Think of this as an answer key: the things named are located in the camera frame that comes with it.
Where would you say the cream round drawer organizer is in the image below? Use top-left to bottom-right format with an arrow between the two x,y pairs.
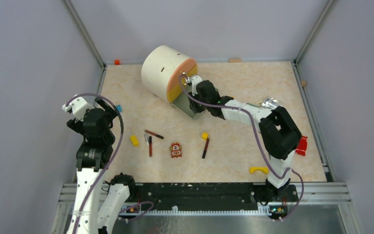
141,45 -> 198,118

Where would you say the brown lipstick tube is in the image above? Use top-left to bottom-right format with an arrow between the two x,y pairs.
145,130 -> 164,139

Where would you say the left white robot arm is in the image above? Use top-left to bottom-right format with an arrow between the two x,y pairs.
62,93 -> 137,234

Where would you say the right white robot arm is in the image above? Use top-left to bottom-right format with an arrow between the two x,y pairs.
178,73 -> 302,201

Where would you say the yellow wedge block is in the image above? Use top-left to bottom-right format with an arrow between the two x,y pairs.
130,135 -> 139,147

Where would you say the small blue block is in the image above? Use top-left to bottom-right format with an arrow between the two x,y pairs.
116,105 -> 123,113

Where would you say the white glue tube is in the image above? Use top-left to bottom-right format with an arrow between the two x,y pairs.
144,133 -> 150,146

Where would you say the dark red lip gloss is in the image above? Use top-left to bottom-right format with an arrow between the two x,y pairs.
202,138 -> 210,159

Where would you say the red owl number toy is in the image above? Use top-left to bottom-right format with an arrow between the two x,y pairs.
169,142 -> 182,158

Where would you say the clear plastic wrapper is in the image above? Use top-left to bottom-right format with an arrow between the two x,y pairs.
261,97 -> 280,110

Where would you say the yellow arch block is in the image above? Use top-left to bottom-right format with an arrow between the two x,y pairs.
249,167 -> 269,175

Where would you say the red horseshoe toy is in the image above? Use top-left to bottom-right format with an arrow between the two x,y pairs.
295,136 -> 308,156

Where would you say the wooden peg at wall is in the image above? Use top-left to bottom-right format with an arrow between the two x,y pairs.
228,58 -> 242,63

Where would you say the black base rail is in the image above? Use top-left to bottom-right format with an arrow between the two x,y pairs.
127,182 -> 299,211

